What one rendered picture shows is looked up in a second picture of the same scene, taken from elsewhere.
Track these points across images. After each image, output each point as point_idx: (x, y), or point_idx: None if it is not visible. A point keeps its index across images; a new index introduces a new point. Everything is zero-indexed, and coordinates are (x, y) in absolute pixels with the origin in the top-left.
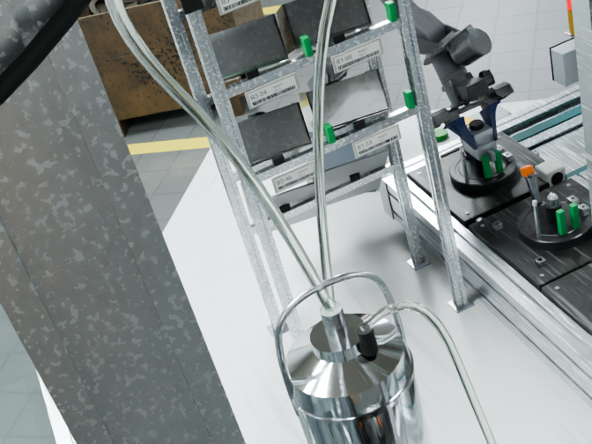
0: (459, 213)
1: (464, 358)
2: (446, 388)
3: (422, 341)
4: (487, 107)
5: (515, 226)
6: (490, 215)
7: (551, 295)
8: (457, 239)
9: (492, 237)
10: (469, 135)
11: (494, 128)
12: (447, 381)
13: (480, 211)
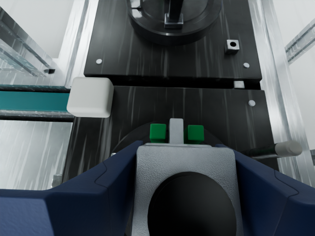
0: (263, 111)
1: (285, 28)
2: (309, 14)
3: (312, 60)
4: (70, 229)
5: (209, 37)
6: (224, 77)
7: None
8: (281, 75)
9: (245, 38)
10: (257, 166)
11: (125, 153)
12: (306, 18)
13: (232, 93)
